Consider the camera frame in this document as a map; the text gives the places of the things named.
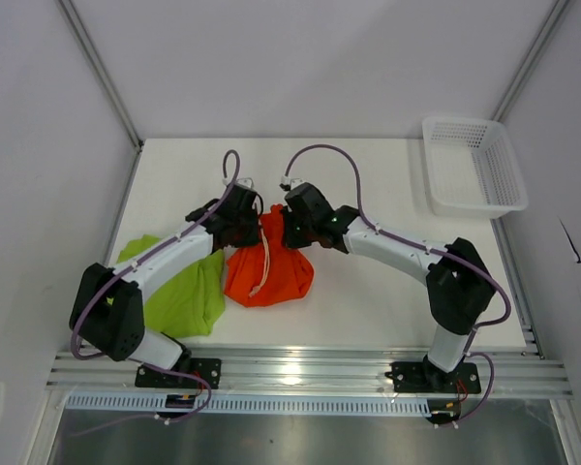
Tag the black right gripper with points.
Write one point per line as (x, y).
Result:
(290, 240)

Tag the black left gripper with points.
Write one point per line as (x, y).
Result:
(253, 239)

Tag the orange shorts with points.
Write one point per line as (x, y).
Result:
(268, 273)

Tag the lime green shorts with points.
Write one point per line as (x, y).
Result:
(191, 302)

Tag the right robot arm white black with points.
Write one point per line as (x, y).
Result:
(455, 277)

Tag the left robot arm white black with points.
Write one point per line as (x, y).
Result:
(108, 312)

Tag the white plastic perforated basket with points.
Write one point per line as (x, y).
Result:
(471, 168)

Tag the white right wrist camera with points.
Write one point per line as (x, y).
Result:
(288, 183)

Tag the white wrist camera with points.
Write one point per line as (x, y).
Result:
(246, 183)
(288, 183)

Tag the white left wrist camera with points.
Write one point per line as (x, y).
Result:
(246, 183)

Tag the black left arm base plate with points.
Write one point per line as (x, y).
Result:
(193, 370)

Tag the white slotted cable duct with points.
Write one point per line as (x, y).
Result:
(251, 404)

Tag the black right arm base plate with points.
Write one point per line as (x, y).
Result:
(423, 377)

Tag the left corner aluminium post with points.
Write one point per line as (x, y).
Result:
(94, 60)

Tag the corner aluminium post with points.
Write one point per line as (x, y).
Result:
(531, 58)
(94, 60)

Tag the right corner aluminium post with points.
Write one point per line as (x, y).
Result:
(531, 58)

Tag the aluminium frame rail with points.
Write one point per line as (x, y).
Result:
(294, 370)

